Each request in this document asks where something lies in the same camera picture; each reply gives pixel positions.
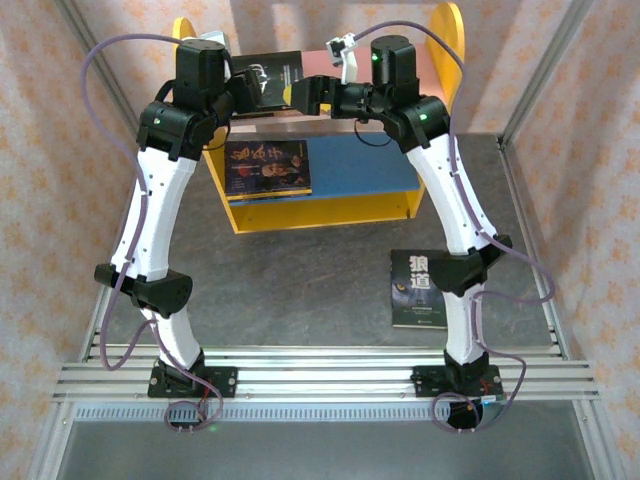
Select black book orange title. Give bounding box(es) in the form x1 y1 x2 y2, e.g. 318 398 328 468
232 49 304 112

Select dark blue orange calligraphy book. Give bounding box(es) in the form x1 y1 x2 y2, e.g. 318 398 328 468
223 140 314 201

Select dark wolf face book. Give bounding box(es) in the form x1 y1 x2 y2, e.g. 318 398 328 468
389 248 451 330

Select yellow bookshelf pink blue shelves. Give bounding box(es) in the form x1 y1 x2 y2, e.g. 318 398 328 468
172 2 467 235

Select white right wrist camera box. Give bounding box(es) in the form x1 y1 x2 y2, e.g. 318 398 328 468
325 33 359 86

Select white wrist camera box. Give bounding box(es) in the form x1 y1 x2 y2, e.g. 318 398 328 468
194 29 234 54
325 33 359 86

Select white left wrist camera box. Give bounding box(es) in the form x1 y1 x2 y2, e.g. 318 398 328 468
194 29 234 54

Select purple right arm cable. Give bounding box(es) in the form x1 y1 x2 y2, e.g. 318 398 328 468
349 20 557 434

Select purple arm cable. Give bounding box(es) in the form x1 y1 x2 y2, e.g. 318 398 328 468
79 33 225 435
349 20 557 434

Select thin black cable loop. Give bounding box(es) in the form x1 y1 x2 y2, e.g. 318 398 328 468
353 118 394 149

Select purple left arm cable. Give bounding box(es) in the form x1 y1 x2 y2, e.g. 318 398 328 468
79 33 225 435

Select aluminium frame post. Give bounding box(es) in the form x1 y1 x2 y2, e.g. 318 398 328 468
52 0 151 147
499 0 597 149

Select aluminium table edge rail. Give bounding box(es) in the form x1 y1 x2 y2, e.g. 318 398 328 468
497 139 571 361
77 284 116 361

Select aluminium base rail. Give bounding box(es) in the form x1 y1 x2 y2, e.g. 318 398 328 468
52 344 601 404

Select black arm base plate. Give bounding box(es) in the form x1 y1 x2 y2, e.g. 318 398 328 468
148 366 237 400
412 364 502 399

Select perforated grey cable duct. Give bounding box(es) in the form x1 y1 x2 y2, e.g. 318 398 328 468
73 405 576 422

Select aluminium lower frame bar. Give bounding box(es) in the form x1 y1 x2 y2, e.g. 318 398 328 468
574 399 627 480
24 402 76 480

